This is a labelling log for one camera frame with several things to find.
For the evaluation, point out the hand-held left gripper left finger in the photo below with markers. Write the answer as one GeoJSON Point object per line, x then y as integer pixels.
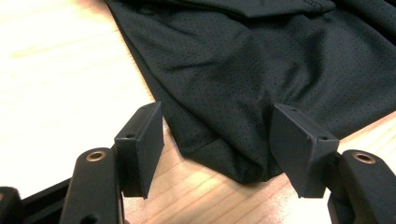
{"type": "Point", "coordinates": [146, 146]}

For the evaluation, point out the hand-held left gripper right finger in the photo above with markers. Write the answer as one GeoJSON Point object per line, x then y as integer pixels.
{"type": "Point", "coordinates": [299, 149]}

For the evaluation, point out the black t-shirt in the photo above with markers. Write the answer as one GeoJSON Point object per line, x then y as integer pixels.
{"type": "Point", "coordinates": [249, 77]}

